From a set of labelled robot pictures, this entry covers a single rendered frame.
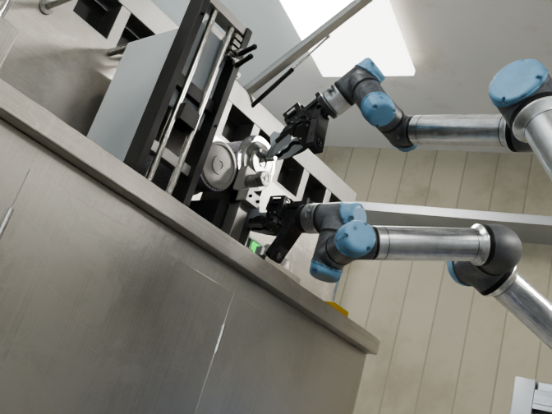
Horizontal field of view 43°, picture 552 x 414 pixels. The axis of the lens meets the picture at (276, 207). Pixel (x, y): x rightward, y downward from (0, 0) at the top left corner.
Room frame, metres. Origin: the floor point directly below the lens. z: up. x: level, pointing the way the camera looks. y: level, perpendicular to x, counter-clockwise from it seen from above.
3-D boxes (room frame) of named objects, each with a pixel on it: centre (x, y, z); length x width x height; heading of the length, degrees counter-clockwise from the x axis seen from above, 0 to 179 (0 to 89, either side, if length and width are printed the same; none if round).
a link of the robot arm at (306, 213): (1.58, -0.10, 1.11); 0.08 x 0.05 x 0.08; 136
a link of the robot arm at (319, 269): (1.51, -0.16, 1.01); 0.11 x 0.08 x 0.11; 10
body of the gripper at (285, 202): (1.63, -0.04, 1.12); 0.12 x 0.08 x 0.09; 46
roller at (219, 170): (1.67, 0.26, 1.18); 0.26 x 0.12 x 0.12; 46
